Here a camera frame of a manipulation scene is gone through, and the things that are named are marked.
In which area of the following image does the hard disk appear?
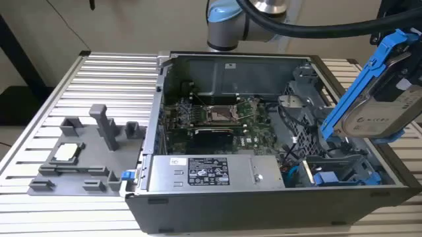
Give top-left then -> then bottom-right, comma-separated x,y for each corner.
320,28 -> 422,145
311,170 -> 383,187

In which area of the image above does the green motherboard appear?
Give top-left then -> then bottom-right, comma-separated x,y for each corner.
162,95 -> 284,158

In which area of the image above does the CPU socket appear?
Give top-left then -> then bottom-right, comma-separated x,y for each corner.
202,105 -> 237,124

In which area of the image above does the thin metal locking lever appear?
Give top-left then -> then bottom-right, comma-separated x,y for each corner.
189,90 -> 208,108

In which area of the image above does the black graphics card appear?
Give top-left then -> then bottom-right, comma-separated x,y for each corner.
185,127 -> 243,154

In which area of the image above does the black open PC case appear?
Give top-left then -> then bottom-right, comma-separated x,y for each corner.
124,50 -> 422,234

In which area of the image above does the silver power supply unit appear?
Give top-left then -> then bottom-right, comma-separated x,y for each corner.
146,155 -> 285,192

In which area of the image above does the grey parts rack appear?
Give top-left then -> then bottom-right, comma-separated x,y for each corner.
28,103 -> 148,197

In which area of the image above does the silver CPU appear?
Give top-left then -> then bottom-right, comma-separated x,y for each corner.
53,143 -> 80,161

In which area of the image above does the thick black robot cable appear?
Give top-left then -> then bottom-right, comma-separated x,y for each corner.
235,0 -> 422,39

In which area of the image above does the grey perforated metal bracket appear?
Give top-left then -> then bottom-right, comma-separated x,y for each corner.
268,81 -> 333,158

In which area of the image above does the black wire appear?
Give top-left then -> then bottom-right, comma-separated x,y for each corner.
276,105 -> 297,158

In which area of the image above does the blue wire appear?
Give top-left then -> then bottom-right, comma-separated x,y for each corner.
284,165 -> 299,186

